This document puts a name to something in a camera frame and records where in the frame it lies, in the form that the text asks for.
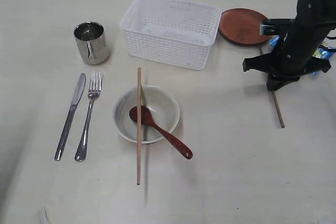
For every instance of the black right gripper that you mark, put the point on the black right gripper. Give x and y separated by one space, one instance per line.
260 63

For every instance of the wooden chopstick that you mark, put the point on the wooden chopstick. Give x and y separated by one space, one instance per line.
139 141
278 111

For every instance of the blue chips snack bag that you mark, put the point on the blue chips snack bag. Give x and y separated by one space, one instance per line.
323 52

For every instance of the brown wooden plate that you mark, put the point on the brown wooden plate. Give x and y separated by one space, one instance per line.
241 27

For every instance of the white ceramic bowl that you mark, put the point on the white ceramic bowl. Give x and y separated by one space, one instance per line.
163 106

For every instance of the dark wooden spoon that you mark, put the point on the dark wooden spoon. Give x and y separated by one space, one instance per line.
147 119

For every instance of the silver fork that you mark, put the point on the silver fork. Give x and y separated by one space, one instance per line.
94 92

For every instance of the stainless steel cup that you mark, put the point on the stainless steel cup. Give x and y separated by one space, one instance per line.
91 42

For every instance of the silver table knife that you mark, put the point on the silver table knife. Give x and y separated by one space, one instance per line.
73 106

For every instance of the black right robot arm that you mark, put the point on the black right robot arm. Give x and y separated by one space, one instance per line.
314 16

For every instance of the white perforated plastic basket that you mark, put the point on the white perforated plastic basket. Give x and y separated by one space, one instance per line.
173 32

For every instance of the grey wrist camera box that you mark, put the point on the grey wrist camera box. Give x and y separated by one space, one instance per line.
275 26

